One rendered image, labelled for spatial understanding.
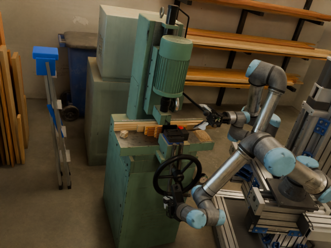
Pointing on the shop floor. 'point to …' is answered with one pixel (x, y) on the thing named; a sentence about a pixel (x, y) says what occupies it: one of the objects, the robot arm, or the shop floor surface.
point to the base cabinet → (137, 203)
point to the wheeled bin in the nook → (77, 71)
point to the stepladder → (53, 107)
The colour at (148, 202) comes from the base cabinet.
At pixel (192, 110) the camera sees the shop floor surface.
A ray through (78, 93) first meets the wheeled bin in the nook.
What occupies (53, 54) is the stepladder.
